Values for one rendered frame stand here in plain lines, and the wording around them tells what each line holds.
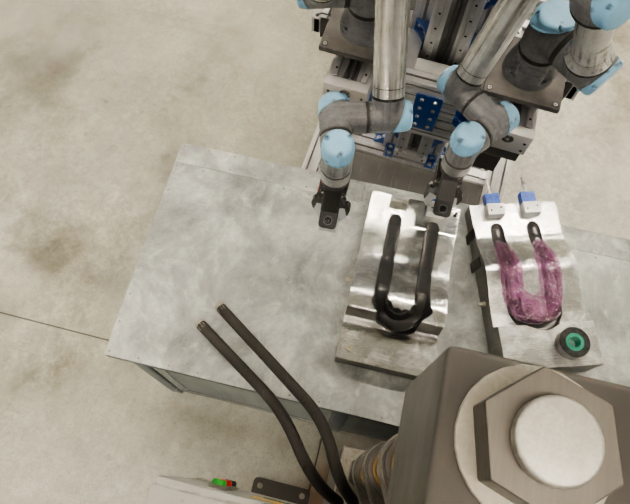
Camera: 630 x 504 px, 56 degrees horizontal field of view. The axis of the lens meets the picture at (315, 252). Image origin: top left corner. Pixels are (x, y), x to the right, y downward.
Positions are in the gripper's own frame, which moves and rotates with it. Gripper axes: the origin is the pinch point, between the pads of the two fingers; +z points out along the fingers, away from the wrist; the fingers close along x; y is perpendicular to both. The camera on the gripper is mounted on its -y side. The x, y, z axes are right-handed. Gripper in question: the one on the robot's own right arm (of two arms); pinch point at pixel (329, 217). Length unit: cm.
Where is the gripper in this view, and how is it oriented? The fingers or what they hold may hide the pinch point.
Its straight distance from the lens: 165.2
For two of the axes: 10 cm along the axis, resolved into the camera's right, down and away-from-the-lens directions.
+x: -9.7, -2.2, 0.7
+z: -0.2, 3.6, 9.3
